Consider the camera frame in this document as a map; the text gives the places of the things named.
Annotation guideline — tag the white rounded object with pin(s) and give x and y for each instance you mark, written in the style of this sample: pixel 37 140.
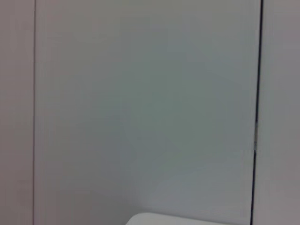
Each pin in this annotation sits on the white rounded object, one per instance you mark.
pixel 187 220

